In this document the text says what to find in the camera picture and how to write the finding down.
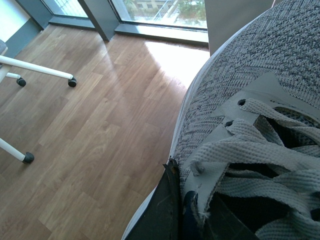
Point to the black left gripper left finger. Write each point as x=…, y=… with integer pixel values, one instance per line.
x=158, y=217

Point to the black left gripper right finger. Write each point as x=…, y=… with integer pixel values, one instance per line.
x=224, y=225

